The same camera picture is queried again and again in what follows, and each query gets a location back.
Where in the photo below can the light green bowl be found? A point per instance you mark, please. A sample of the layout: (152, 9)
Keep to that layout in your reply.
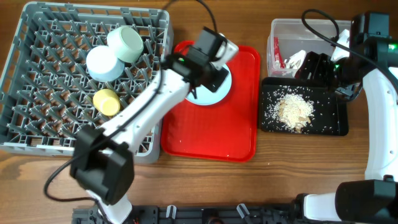
(126, 43)

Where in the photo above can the yellow plastic cup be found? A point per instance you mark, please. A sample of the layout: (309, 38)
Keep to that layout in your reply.
(107, 102)

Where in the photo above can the light blue food bowl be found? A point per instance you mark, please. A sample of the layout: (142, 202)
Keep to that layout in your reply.
(103, 65)

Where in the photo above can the rice and peanut leftovers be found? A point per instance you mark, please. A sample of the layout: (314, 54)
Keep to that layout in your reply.
(289, 112)

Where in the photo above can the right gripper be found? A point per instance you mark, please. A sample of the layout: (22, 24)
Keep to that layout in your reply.
(321, 61)

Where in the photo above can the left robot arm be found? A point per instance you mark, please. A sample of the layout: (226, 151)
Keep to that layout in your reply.
(103, 158)

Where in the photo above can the clear plastic bin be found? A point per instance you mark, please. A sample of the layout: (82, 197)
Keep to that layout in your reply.
(293, 36)

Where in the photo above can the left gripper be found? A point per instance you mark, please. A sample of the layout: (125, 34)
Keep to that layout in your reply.
(219, 76)

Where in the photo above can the grey dishwasher rack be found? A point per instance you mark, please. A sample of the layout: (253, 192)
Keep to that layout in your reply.
(46, 90)

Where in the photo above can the black plastic tray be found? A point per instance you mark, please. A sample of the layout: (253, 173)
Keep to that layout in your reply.
(329, 116)

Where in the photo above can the white napkin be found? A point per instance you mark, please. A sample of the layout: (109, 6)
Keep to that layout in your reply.
(296, 60)

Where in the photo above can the light blue plate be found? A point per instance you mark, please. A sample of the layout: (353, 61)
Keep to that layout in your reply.
(206, 98)

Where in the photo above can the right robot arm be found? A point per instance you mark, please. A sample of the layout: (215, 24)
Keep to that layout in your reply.
(372, 64)

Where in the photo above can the red snack wrapper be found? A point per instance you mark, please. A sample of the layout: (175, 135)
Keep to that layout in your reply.
(279, 62)

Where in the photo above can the red plastic tray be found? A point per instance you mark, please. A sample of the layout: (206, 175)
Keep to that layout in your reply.
(225, 131)

